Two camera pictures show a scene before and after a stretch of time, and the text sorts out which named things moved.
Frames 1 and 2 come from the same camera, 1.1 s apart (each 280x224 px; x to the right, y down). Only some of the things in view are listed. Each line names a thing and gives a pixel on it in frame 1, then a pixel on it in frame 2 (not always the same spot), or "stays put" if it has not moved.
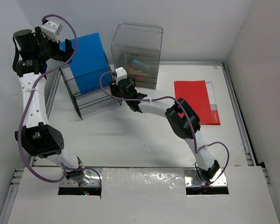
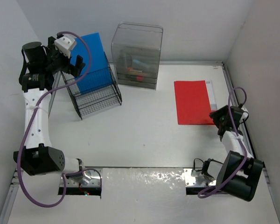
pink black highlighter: [137, 77] stays put
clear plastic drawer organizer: [136, 47] stays put
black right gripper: [114, 87] -> [215, 115]
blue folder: [89, 66] stays put
